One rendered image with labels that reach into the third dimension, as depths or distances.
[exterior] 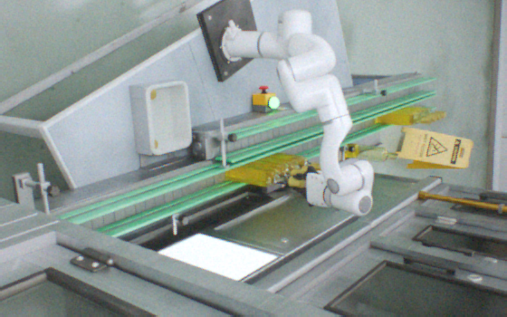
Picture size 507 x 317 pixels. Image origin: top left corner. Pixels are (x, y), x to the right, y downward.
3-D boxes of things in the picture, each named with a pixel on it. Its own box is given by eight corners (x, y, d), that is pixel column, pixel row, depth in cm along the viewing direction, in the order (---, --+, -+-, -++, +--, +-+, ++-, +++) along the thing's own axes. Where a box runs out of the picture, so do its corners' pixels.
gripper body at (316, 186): (344, 207, 168) (320, 198, 177) (344, 175, 165) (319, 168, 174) (326, 213, 163) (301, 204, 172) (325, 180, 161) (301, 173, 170)
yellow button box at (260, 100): (252, 110, 223) (266, 112, 218) (251, 92, 221) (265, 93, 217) (263, 108, 228) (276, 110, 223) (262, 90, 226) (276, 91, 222)
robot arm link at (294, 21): (285, 61, 172) (286, 7, 168) (275, 57, 195) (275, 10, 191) (315, 61, 172) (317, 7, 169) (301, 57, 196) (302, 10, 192)
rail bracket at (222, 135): (206, 166, 187) (234, 171, 179) (203, 117, 183) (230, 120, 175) (212, 164, 189) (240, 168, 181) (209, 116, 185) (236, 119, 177)
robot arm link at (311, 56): (276, 40, 170) (283, 42, 156) (318, 26, 170) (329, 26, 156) (289, 82, 173) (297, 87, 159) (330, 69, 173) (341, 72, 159)
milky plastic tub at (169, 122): (136, 153, 179) (153, 157, 174) (129, 85, 174) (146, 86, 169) (176, 142, 192) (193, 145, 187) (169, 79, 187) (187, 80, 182)
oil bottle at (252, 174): (224, 179, 196) (272, 188, 182) (224, 164, 194) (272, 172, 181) (235, 176, 200) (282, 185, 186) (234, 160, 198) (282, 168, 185)
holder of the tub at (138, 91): (137, 168, 181) (152, 171, 176) (129, 85, 175) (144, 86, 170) (176, 157, 194) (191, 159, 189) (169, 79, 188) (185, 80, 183)
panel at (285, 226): (81, 294, 143) (169, 337, 121) (81, 283, 142) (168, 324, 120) (288, 197, 209) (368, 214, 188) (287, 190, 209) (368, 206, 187)
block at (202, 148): (191, 158, 191) (205, 160, 186) (189, 131, 189) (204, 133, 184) (198, 156, 193) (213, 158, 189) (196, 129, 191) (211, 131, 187)
